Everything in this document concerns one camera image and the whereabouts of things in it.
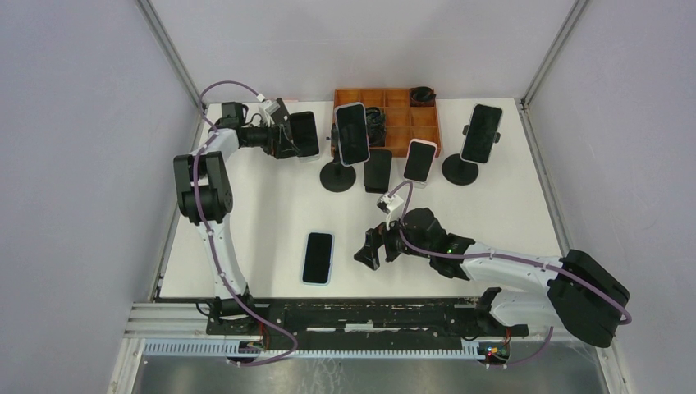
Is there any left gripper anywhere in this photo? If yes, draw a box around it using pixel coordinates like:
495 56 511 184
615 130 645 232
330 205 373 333
242 116 302 160

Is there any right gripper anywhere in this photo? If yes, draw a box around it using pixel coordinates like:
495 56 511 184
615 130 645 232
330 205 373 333
354 208 433 271

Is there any white folding phone stand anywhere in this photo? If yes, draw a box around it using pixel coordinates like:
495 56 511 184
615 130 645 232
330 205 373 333
298 154 320 163

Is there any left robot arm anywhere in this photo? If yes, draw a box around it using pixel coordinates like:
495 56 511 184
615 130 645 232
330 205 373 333
173 98 296 335

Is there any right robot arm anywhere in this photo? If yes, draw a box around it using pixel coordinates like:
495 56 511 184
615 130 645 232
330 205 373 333
354 208 632 348

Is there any blue case phone on table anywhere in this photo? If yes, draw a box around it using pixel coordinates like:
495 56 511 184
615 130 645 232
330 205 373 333
301 232 334 285

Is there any black round phone stand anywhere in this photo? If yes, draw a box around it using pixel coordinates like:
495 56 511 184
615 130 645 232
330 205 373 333
319 124 356 193

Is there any black phone flat on table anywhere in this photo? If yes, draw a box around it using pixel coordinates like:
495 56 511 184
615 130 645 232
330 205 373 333
363 149 392 194

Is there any white phone on small stand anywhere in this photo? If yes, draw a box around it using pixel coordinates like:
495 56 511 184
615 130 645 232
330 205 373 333
403 139 437 187

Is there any orange compartment tray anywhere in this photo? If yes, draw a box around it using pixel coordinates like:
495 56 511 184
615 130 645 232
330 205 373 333
333 88 442 158

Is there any black round object in tray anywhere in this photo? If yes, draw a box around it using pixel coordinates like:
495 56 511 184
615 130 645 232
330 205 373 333
409 86 437 107

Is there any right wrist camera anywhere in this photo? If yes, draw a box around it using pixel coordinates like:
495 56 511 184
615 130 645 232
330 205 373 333
377 193 405 215

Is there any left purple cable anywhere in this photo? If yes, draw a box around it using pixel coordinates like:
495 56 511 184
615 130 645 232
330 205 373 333
193 80 300 368

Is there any aluminium frame rail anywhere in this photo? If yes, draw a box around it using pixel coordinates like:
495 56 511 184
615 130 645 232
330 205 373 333
123 302 618 342

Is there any white slotted cable duct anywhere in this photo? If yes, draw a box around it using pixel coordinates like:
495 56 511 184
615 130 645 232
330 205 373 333
143 339 485 361

